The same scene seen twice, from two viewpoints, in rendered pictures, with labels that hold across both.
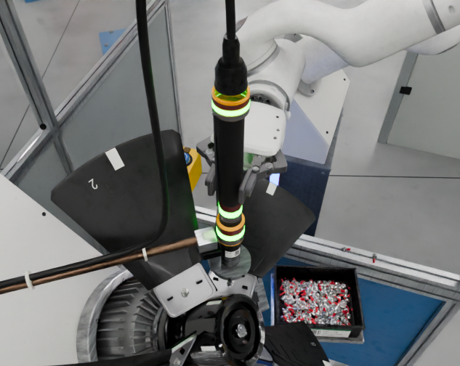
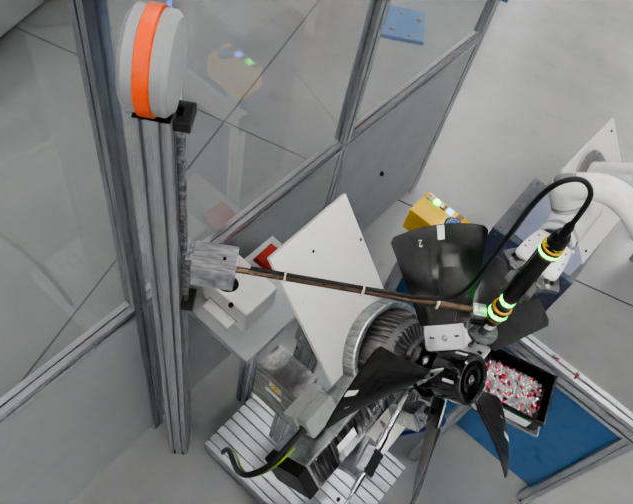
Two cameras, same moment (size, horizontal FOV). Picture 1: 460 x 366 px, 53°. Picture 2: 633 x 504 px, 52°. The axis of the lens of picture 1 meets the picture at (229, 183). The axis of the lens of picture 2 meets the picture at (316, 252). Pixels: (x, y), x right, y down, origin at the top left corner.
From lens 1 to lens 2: 0.77 m
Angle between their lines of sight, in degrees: 9
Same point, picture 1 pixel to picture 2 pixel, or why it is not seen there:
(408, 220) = (622, 356)
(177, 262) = (449, 316)
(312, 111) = not seen: hidden behind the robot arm
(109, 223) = (418, 272)
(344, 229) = (550, 335)
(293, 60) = (593, 214)
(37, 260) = (346, 270)
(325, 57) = not seen: hidden behind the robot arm
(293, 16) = (608, 195)
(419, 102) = not seen: outside the picture
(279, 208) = (525, 305)
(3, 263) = (330, 265)
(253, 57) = (567, 205)
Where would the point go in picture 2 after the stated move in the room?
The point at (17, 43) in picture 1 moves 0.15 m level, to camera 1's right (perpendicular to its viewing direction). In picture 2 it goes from (362, 74) to (411, 94)
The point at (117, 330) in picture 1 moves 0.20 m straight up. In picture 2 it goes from (381, 342) to (404, 302)
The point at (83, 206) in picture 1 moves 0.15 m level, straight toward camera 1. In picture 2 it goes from (407, 255) to (418, 316)
